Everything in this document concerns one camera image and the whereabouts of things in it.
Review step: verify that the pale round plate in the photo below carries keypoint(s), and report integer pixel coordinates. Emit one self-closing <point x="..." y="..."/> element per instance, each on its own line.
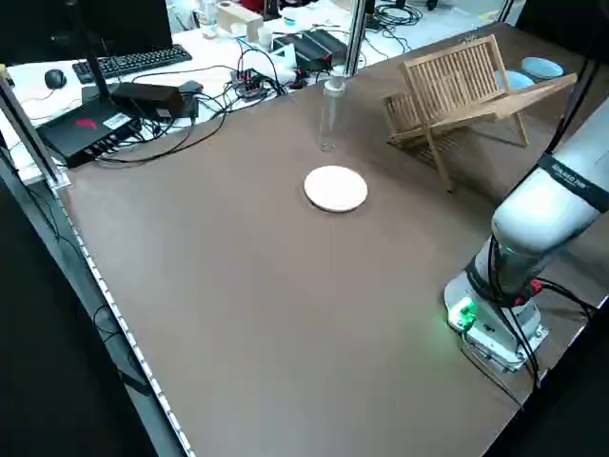
<point x="336" y="189"/>

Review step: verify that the blue round plate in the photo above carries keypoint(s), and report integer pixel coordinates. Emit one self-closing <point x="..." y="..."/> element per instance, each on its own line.
<point x="542" y="67"/>
<point x="519" y="80"/>

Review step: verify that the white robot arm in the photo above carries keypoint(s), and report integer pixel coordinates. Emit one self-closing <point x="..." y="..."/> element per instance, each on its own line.
<point x="533" y="224"/>

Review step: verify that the wooden dish rack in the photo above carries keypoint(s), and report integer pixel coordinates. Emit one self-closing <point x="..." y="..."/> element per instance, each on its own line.
<point x="452" y="81"/>

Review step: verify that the clear bottle white cap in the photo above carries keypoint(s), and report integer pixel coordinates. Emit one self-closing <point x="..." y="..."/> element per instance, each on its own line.
<point x="330" y="119"/>

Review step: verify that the usb hub red lights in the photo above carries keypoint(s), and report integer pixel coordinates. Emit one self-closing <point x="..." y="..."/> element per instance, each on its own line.
<point x="248" y="82"/>

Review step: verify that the black power supply unit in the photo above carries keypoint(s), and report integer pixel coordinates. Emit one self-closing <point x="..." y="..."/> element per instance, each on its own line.
<point x="319" y="45"/>

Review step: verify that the white cup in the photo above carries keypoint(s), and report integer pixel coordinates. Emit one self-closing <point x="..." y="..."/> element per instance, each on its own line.
<point x="265" y="35"/>

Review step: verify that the black power adapter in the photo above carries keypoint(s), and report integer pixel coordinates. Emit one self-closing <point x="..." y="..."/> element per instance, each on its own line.
<point x="147" y="97"/>

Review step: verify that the table edge light strip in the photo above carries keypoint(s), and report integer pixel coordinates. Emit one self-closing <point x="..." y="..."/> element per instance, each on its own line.
<point x="123" y="328"/>

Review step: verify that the pale wooden box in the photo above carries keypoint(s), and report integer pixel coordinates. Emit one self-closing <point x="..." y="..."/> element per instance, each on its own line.
<point x="238" y="19"/>

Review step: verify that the clear plastic drink bottle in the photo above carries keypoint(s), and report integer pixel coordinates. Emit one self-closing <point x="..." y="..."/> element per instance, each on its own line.
<point x="208" y="21"/>

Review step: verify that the black keyboard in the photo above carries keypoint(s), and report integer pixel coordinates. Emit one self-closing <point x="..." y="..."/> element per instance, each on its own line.
<point x="133" y="61"/>

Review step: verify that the black router red logo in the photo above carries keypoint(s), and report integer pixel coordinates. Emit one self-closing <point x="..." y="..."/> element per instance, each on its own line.
<point x="81" y="128"/>

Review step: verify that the black monitor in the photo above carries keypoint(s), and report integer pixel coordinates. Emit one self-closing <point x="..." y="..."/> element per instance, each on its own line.
<point x="133" y="24"/>

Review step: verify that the black computer mouse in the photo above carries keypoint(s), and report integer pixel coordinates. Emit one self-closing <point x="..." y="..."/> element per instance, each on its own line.
<point x="54" y="78"/>

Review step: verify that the aluminium corner frame post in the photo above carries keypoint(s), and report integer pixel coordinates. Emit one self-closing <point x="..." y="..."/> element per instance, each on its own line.
<point x="33" y="138"/>

